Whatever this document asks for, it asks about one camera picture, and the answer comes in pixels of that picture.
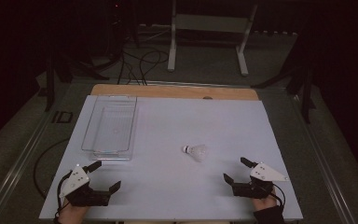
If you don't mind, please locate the clear plastic container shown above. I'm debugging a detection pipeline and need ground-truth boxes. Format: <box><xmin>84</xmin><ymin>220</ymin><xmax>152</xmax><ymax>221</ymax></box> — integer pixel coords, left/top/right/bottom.
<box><xmin>81</xmin><ymin>94</ymin><xmax>139</xmax><ymax>161</ymax></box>

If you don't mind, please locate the wooden table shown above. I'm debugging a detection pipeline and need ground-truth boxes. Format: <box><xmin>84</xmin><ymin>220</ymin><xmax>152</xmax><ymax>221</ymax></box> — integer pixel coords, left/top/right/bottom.
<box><xmin>90</xmin><ymin>83</ymin><xmax>259</xmax><ymax>101</ymax></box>

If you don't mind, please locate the black stand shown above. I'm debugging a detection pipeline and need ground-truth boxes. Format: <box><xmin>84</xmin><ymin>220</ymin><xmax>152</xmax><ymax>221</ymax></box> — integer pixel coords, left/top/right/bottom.
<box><xmin>43</xmin><ymin>52</ymin><xmax>110</xmax><ymax>113</ymax></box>
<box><xmin>251</xmin><ymin>59</ymin><xmax>317</xmax><ymax>124</ymax></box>

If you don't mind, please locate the person's left hand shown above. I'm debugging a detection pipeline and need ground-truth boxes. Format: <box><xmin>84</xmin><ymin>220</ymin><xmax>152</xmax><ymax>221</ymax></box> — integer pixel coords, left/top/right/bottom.
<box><xmin>57</xmin><ymin>199</ymin><xmax>90</xmax><ymax>224</ymax></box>

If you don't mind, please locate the black looped floor cable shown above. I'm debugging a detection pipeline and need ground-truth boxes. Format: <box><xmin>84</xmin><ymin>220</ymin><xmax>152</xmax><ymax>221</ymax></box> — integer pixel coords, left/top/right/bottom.
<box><xmin>117</xmin><ymin>49</ymin><xmax>171</xmax><ymax>86</ymax></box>

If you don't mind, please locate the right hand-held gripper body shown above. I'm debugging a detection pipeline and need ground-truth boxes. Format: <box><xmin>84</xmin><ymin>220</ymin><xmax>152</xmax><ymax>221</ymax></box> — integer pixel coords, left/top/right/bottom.
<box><xmin>232</xmin><ymin>161</ymin><xmax>290</xmax><ymax>200</ymax></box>

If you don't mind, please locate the metal floor rail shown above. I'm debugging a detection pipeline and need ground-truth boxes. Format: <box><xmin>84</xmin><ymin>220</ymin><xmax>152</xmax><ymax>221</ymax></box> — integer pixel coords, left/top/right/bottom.
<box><xmin>293</xmin><ymin>92</ymin><xmax>357</xmax><ymax>224</ymax></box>
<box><xmin>0</xmin><ymin>99</ymin><xmax>55</xmax><ymax>224</ymax></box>

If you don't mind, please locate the right hand-held gripper cable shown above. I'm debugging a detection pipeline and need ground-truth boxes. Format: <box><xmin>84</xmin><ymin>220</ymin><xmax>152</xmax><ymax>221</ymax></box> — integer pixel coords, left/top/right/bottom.
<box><xmin>271</xmin><ymin>183</ymin><xmax>286</xmax><ymax>208</ymax></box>

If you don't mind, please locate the white board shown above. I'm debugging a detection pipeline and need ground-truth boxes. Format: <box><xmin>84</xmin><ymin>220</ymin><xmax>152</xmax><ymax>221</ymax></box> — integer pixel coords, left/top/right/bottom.
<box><xmin>38</xmin><ymin>94</ymin><xmax>304</xmax><ymax>222</ymax></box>

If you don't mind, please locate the white shuttlecock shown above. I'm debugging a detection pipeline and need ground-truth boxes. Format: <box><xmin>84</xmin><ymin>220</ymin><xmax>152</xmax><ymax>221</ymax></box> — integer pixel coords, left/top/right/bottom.
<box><xmin>182</xmin><ymin>144</ymin><xmax>208</xmax><ymax>163</ymax></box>

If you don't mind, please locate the person's right hand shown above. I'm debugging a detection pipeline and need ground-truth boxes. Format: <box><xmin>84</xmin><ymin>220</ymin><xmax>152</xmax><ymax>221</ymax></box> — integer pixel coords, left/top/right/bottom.
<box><xmin>251</xmin><ymin>189</ymin><xmax>278</xmax><ymax>213</ymax></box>

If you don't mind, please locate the white metal stand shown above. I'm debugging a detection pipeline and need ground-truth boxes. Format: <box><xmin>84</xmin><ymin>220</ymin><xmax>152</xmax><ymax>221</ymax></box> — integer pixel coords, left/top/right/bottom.
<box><xmin>167</xmin><ymin>0</ymin><xmax>259</xmax><ymax>77</ymax></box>

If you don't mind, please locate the black rectangular floor frame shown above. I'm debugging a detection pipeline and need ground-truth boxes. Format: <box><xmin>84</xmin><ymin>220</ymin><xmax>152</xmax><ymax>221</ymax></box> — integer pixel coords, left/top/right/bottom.
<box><xmin>51</xmin><ymin>110</ymin><xmax>75</xmax><ymax>124</ymax></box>

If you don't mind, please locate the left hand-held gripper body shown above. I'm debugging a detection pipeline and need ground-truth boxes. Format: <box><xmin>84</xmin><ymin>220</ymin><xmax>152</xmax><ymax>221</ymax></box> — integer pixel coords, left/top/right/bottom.
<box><xmin>59</xmin><ymin>163</ymin><xmax>111</xmax><ymax>208</ymax></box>

